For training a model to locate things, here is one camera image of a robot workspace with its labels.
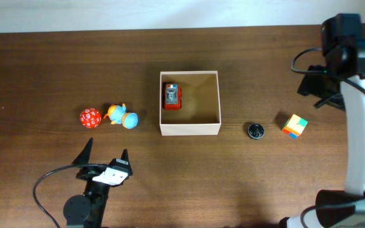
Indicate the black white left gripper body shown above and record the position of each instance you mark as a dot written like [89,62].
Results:
[89,171]

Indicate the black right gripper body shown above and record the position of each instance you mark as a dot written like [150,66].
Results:
[326,87]

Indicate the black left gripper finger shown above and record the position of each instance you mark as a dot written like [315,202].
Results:
[125,156]
[84,155]

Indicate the colourful puzzle cube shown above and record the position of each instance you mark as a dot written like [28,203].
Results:
[294,126]

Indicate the red toy fire truck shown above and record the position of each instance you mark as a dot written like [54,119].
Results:
[172,97]

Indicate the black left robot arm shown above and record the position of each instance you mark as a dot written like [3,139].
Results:
[87,209]

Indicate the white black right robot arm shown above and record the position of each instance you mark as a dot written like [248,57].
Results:
[342,78]

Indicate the red ball with white letters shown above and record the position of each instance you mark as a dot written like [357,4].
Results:
[90,118]

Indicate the blue orange toy figure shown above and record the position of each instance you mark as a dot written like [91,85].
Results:
[118,115]

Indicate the black round cap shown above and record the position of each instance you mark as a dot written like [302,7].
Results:
[255,131]

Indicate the beige cardboard box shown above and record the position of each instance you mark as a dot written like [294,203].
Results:
[201,107]

